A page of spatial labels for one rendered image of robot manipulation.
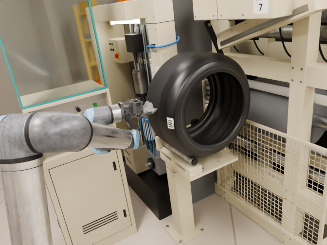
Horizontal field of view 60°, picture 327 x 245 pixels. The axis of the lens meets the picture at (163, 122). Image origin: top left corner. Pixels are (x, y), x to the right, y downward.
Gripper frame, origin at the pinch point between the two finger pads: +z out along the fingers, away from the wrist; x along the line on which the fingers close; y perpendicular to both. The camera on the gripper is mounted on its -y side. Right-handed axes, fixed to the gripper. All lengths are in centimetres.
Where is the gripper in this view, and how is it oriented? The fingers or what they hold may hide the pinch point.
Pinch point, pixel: (154, 110)
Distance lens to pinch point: 150.9
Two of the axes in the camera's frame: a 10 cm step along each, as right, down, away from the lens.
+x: -5.0, -2.8, 8.2
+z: 8.7, -1.8, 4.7
